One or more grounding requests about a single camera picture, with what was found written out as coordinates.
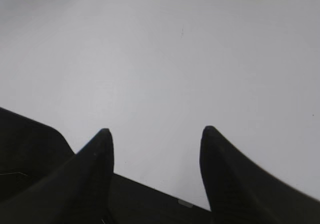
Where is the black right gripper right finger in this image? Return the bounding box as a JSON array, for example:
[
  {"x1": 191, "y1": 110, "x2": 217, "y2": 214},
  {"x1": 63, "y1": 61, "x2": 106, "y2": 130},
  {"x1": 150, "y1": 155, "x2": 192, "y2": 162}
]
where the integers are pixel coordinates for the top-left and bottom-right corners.
[{"x1": 199, "y1": 126, "x2": 320, "y2": 224}]

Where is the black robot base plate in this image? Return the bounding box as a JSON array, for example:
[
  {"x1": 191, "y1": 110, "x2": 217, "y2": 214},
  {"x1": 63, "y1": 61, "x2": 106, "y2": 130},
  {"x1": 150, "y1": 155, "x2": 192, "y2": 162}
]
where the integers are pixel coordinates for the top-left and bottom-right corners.
[{"x1": 0, "y1": 109, "x2": 211, "y2": 224}]

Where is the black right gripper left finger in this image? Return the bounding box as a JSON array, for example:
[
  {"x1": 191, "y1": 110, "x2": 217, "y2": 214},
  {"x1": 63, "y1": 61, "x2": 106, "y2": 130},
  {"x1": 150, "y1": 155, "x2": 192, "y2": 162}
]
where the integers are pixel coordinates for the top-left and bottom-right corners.
[{"x1": 0, "y1": 128, "x2": 114, "y2": 224}]

